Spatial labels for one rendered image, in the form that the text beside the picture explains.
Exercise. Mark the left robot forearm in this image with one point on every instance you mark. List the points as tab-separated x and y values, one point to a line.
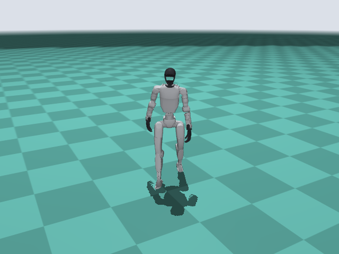
188	118

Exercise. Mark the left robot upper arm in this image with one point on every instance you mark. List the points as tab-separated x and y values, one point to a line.
184	93

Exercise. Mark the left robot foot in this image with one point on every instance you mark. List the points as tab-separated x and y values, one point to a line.
179	167

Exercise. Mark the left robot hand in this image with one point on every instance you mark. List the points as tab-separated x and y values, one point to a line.
188	136

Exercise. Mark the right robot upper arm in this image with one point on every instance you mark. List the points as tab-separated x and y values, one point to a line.
154	96

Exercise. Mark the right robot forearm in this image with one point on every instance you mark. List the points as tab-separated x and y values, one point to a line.
149	112

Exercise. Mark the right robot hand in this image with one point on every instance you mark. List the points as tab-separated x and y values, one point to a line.
148	124

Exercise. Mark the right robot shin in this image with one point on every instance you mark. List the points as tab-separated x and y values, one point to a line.
158	166

